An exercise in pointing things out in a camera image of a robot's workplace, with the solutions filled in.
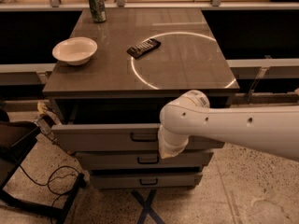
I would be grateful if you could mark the grey top drawer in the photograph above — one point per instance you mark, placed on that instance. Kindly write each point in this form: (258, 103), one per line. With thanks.
(107, 137)

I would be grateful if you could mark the grey drawer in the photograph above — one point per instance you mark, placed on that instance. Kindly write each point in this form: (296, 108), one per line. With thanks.
(129, 160)
(139, 180)
(107, 137)

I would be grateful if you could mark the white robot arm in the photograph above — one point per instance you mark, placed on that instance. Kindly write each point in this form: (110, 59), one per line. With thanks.
(273, 130)

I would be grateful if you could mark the grey drawer cabinet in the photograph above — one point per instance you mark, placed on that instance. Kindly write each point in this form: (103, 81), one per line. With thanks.
(189, 58)

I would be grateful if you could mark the grey middle drawer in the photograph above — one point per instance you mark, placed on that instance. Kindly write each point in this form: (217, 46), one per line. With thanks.
(129, 160)

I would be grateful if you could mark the grey bottom drawer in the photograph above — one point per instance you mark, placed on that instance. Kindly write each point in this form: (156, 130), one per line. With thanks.
(139, 180)

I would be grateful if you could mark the black snack bar packet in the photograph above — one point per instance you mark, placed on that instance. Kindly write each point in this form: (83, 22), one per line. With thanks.
(140, 49)

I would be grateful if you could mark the white ceramic bowl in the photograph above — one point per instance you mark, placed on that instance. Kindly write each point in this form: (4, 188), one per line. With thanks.
(75, 51)

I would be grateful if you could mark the blue tape cross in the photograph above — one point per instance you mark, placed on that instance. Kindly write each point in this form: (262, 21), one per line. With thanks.
(147, 209)

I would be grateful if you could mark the green soda can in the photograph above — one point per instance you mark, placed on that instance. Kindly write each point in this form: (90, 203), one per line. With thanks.
(98, 10)

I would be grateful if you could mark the black chair base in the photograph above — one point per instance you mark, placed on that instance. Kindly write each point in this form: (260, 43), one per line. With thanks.
(17, 139)

